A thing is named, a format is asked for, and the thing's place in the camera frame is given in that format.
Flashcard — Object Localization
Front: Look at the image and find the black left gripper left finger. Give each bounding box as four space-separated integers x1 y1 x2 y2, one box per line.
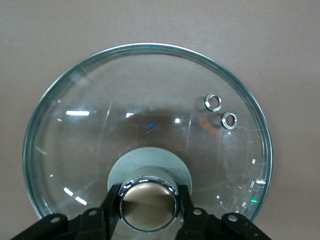
9 183 123 240

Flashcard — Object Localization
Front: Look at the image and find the glass lid with round knob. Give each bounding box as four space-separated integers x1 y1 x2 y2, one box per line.
22 42 274 235

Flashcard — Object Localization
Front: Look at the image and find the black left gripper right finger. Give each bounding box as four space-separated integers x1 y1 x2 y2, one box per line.
174 184 271 240

